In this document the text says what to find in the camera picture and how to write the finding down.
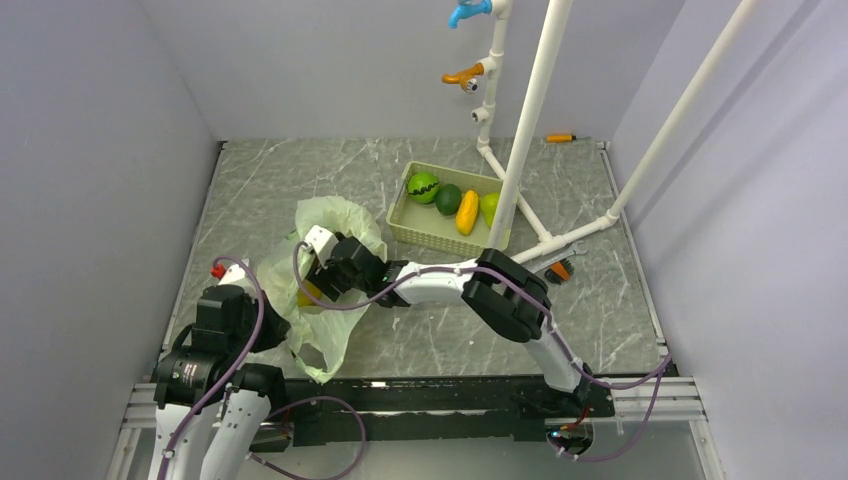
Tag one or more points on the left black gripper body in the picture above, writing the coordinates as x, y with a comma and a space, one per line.
240, 337

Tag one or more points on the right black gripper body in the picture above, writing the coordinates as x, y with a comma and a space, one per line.
322, 277

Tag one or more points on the light green plastic bag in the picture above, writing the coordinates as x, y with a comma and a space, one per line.
318, 338

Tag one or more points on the green fake watermelon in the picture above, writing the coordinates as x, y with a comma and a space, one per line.
422, 187

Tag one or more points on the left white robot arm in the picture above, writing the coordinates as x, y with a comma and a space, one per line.
210, 401

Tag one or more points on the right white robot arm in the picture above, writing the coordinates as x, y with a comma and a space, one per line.
509, 299

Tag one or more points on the yellow fake lemon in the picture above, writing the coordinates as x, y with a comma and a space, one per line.
306, 295

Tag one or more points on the dark green fake avocado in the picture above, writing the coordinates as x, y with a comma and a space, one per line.
448, 199

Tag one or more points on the yellow fake mango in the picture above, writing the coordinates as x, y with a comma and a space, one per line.
467, 212

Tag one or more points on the light green fake pear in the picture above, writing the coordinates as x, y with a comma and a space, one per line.
488, 207

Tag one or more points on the orange black brush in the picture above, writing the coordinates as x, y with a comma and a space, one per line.
559, 272

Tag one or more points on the silver open-end wrench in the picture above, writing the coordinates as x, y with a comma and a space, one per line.
541, 263

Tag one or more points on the orange plastic faucet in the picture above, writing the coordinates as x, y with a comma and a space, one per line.
463, 77

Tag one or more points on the blue plastic faucet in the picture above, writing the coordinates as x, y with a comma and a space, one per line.
466, 9

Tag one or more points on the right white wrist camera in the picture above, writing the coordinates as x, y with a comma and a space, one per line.
320, 242

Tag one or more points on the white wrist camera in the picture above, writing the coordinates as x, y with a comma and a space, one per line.
234, 274
320, 242

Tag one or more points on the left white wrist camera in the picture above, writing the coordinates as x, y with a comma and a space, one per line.
234, 274

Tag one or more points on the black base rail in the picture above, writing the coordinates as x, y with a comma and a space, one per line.
520, 407

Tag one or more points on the white PVC pipe frame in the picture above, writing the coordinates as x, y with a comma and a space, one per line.
552, 33

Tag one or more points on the orange handled screwdriver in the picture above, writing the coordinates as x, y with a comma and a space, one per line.
560, 138

